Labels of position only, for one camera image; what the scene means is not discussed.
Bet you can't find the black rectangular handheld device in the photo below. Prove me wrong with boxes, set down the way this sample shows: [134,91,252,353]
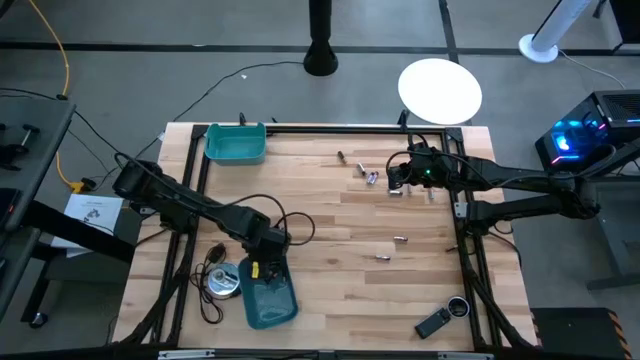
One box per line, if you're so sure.
[413,307,453,341]

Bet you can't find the black equipment box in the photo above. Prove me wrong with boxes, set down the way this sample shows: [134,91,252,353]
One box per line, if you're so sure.
[608,0,640,54]

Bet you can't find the grey desk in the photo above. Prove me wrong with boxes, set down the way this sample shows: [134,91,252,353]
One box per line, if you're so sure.
[0,97,77,321]

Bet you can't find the black pole stand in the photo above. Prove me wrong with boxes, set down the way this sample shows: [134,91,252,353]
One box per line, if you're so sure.
[303,0,339,78]

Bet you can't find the white pole stand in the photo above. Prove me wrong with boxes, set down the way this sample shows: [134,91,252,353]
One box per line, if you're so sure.
[518,0,594,64]

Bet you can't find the black mat with hazard stripes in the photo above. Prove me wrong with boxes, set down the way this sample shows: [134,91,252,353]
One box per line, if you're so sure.
[529,307,635,360]

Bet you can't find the white round side table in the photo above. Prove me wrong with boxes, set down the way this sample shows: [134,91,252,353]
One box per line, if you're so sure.
[397,57,484,126]

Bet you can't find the black floor cable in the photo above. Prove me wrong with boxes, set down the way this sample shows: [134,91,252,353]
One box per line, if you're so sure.
[148,59,306,149]

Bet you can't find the black cable with plug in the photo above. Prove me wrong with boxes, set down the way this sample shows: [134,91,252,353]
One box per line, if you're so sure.
[188,242,247,325]

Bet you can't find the yellow floor cable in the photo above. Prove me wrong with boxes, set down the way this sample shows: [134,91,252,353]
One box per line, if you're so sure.
[27,0,87,195]

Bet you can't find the black handle tool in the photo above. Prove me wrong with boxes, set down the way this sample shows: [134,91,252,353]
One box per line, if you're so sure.
[0,123,41,172]

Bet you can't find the round silver metal device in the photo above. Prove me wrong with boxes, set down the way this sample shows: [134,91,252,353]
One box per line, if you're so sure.
[206,262,243,301]

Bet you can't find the white printed paper sheet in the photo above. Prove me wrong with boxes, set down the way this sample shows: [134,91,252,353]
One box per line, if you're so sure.
[51,193,125,259]

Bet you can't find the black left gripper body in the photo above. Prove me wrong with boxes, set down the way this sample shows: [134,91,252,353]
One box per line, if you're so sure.
[240,219,292,266]

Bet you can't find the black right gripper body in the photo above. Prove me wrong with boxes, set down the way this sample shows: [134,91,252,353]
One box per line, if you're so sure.
[407,144,454,190]

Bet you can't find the silver metal bracket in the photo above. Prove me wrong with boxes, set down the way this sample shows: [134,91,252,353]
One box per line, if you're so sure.
[158,349,216,360]
[437,352,495,360]

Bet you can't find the green-teal plastic bin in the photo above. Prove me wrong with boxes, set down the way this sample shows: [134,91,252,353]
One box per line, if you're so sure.
[203,121,268,167]

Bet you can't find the grey metal stand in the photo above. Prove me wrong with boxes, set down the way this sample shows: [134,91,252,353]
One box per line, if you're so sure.
[549,144,640,291]

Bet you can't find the blue-teal plastic bin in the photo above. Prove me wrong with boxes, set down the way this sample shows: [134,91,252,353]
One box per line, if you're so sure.
[237,255,300,331]

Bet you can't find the black computer with coloured lights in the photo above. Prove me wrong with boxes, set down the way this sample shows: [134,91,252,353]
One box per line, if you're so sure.
[534,89,640,174]

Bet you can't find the black support beam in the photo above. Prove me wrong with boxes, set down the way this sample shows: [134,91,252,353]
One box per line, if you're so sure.
[22,199,136,264]

